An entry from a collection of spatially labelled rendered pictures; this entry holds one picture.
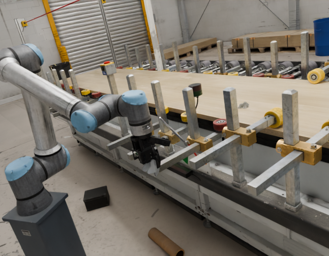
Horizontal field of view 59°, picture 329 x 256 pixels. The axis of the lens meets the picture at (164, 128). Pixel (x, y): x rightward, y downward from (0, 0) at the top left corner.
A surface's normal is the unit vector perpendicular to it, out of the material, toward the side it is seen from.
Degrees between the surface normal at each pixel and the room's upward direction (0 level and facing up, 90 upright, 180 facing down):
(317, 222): 0
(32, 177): 90
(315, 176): 90
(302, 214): 0
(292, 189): 90
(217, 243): 0
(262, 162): 90
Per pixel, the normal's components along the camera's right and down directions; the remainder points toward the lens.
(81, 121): -0.47, 0.44
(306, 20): -0.76, 0.37
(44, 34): 0.62, 0.18
